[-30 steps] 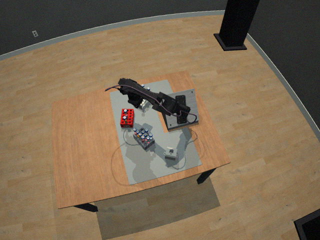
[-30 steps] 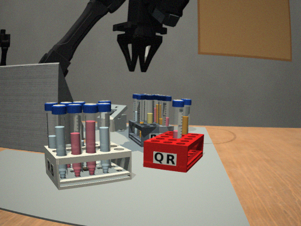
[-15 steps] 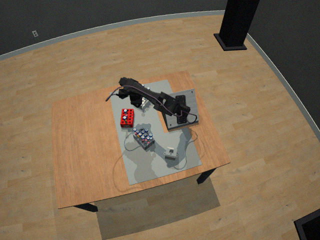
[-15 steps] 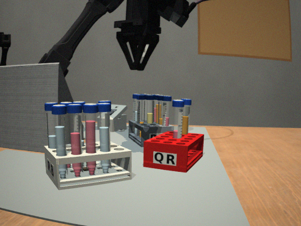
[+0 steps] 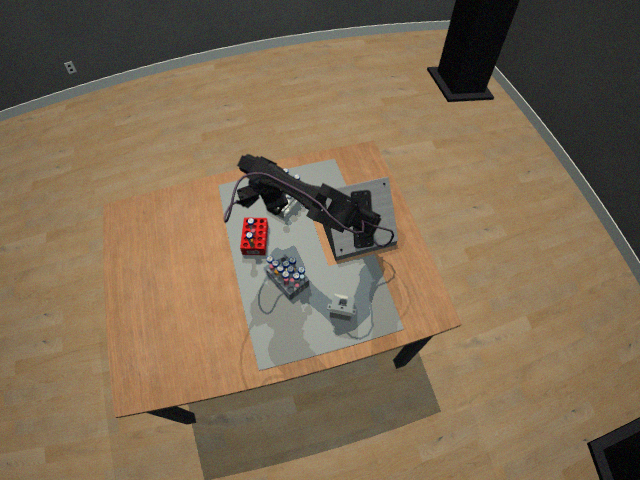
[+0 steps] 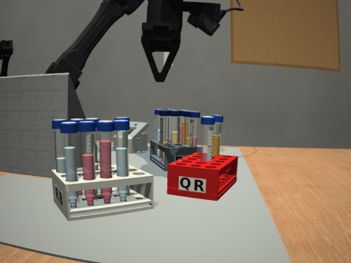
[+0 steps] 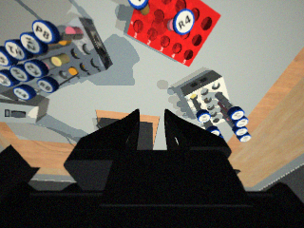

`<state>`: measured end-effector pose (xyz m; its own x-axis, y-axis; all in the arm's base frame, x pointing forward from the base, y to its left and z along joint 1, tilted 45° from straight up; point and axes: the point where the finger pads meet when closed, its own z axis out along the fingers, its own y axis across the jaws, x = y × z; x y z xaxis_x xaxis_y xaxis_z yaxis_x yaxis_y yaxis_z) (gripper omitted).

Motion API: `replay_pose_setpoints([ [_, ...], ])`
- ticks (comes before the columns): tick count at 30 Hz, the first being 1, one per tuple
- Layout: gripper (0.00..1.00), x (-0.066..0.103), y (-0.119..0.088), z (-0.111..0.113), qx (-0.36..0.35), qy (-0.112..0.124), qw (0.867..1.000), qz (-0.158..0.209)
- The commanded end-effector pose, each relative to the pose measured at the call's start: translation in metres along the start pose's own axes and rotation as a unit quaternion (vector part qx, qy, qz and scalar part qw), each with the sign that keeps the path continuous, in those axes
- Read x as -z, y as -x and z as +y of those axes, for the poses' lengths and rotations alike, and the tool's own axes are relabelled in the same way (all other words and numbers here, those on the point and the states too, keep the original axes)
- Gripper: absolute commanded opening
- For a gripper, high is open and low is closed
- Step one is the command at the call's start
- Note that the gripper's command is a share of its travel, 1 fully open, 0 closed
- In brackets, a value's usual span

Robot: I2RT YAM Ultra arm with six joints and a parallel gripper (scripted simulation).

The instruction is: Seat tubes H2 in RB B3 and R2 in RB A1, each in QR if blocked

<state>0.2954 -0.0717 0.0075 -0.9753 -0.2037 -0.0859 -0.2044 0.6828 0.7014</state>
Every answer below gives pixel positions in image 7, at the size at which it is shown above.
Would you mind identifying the grey bench mat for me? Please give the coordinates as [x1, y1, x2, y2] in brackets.
[0, 0, 304, 150]

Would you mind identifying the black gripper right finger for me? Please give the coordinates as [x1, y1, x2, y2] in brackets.
[164, 109, 232, 159]

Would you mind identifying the grey test tube rack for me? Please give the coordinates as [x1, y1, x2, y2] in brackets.
[33, 17, 113, 85]

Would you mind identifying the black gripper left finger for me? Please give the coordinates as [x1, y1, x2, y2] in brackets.
[73, 109, 140, 150]

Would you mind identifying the white test tube rack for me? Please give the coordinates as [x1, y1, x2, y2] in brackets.
[180, 70, 230, 129]

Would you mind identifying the red test tube rack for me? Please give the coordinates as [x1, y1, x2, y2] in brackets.
[127, 0, 221, 67]

